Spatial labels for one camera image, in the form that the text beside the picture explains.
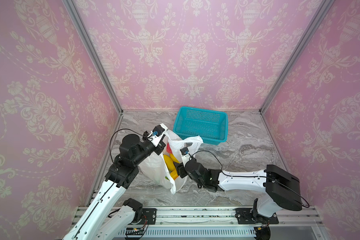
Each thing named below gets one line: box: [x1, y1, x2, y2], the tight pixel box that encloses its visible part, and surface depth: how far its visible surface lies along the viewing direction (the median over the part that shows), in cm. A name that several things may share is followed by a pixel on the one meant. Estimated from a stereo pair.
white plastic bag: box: [139, 129, 204, 195], surface depth 73 cm
